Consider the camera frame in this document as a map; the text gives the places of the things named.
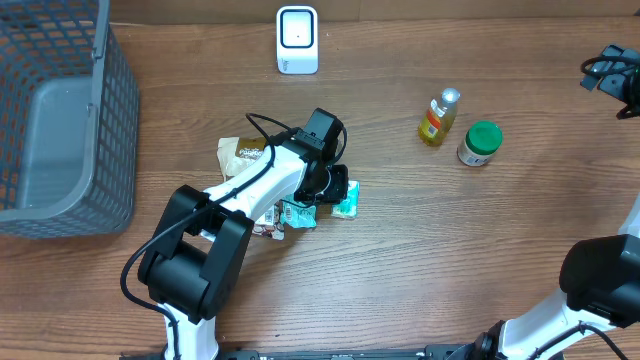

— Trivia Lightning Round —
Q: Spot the green white tissue pack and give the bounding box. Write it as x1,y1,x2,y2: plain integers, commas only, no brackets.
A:
331,180,360,220

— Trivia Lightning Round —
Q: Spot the teal tissue packet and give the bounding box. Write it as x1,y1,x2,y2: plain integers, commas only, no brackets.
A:
280,195,317,229

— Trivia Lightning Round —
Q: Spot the brown snack bag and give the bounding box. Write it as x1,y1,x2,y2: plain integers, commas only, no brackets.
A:
217,137,285,241

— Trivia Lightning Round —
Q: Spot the yellow liquid bottle grey cap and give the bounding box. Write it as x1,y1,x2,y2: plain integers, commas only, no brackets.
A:
417,88,460,146

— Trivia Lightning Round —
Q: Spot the green lid white jar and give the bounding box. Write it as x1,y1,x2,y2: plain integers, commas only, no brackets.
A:
457,121,503,167

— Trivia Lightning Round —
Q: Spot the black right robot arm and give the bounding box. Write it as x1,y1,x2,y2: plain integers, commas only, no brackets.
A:
442,202,639,360

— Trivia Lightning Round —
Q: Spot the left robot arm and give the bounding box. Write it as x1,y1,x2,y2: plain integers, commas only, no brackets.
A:
125,108,348,359

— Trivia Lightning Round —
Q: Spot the white barcode scanner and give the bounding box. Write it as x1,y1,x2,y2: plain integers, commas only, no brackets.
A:
276,5,319,75

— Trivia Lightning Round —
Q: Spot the dark grey mesh plastic basket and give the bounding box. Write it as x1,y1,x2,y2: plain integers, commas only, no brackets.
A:
1,0,140,239

